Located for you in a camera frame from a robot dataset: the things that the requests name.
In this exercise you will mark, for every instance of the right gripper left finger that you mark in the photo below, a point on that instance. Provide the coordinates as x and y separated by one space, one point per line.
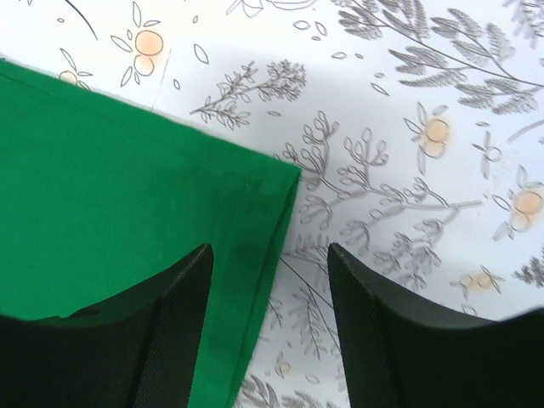
135 349

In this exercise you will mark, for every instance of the floral tablecloth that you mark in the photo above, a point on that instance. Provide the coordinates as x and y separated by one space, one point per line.
417 128

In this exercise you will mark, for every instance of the green t shirt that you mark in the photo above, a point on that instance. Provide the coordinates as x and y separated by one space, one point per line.
98 195

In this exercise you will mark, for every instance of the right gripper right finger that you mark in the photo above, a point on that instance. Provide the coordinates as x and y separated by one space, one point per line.
401 350

